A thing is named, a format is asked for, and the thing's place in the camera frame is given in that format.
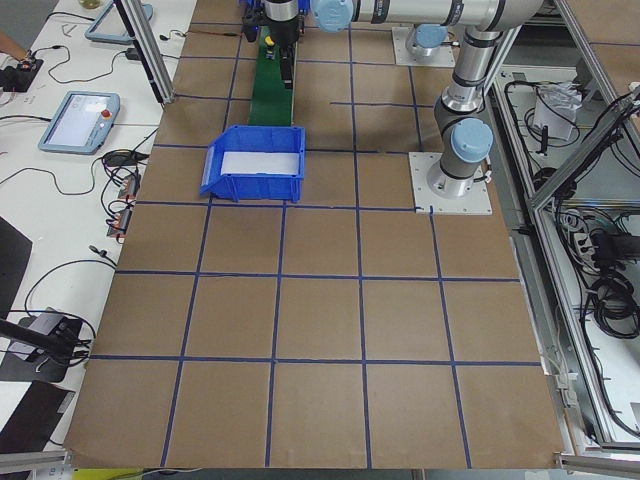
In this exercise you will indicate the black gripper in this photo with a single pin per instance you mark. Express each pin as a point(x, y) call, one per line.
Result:
point(281, 30)

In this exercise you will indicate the yellow push button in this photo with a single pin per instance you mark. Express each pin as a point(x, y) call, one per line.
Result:
point(269, 47)

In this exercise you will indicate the person hand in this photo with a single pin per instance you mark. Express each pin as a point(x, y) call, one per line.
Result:
point(10, 47)

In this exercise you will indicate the green conveyor belt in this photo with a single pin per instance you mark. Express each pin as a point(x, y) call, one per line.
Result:
point(271, 103)

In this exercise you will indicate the blue bin with foam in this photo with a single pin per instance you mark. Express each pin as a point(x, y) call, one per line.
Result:
point(254, 187)

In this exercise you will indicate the white foam pad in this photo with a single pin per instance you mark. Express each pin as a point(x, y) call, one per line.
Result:
point(255, 163)

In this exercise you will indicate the black power adapter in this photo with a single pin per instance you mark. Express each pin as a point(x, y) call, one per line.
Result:
point(132, 54)

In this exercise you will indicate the teach pendant far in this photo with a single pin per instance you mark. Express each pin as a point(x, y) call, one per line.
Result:
point(122, 22)

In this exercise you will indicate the teach pendant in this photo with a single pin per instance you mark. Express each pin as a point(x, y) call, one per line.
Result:
point(122, 22)
point(81, 123)

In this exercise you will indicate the teach pendant near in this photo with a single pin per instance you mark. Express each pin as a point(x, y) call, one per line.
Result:
point(81, 123)

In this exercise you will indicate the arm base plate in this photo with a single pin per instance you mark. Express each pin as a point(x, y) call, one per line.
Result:
point(436, 193)
point(443, 58)

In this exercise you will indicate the aluminium frame post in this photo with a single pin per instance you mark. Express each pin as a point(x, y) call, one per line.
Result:
point(155, 69)

